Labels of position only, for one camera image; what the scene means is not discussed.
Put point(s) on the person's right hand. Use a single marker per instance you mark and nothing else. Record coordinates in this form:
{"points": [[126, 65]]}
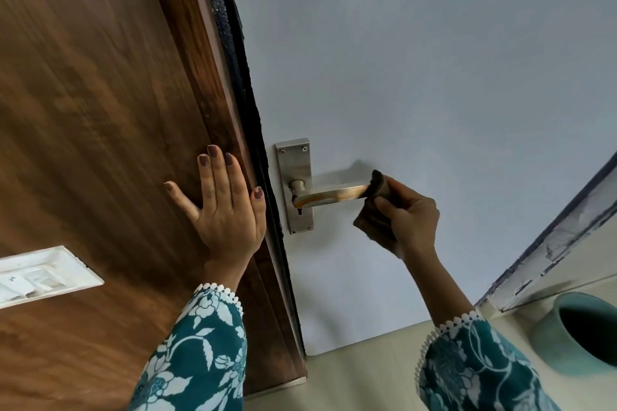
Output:
{"points": [[414, 223]]}

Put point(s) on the person's left hand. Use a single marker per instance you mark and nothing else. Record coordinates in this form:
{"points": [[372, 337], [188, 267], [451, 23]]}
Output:
{"points": [[226, 223]]}

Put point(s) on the person's left thumb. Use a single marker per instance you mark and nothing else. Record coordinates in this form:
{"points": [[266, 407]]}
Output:
{"points": [[183, 199]]}

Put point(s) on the person's right thumb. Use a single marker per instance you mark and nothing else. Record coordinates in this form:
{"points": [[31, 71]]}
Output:
{"points": [[388, 213]]}

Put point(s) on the person's left middle finger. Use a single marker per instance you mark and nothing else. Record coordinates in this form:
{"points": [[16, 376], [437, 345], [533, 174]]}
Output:
{"points": [[219, 172]]}

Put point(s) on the person's left little finger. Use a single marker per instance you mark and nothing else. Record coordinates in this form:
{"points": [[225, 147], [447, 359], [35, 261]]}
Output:
{"points": [[258, 208]]}

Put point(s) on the dark brown cleaning cloth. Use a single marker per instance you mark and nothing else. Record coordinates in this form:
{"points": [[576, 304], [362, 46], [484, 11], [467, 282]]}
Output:
{"points": [[373, 225]]}

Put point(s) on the person's left forearm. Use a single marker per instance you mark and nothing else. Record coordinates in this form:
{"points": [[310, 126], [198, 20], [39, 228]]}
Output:
{"points": [[202, 343]]}

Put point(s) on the person's right forearm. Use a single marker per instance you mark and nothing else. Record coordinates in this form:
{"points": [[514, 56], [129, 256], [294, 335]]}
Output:
{"points": [[472, 362]]}

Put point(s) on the black rubber door seal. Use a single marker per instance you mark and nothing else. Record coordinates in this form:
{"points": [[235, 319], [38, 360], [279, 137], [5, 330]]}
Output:
{"points": [[241, 64]]}

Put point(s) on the brown wooden panel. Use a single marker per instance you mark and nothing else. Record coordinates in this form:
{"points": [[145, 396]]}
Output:
{"points": [[96, 112]]}

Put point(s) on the pale grey door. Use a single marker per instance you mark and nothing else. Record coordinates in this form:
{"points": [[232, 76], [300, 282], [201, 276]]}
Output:
{"points": [[434, 64]]}

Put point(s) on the teal plastic bucket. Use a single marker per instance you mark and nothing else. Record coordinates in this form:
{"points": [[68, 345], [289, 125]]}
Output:
{"points": [[554, 343]]}

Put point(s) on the white switch plate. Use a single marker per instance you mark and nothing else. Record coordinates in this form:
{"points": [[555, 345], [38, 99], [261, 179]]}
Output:
{"points": [[43, 276]]}

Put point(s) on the blue chipped door frame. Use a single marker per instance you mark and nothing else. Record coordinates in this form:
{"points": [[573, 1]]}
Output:
{"points": [[554, 251]]}

